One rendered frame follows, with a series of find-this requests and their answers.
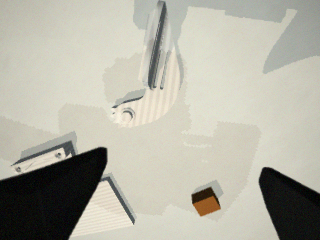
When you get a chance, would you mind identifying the small brown cube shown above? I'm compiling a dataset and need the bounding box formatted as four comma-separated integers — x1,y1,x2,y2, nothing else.
191,186,221,216

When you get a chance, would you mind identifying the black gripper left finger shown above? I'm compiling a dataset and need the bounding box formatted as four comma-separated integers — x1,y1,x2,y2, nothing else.
0,147,108,240

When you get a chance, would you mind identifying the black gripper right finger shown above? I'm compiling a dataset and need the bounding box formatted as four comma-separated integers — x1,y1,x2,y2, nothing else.
258,167,320,240

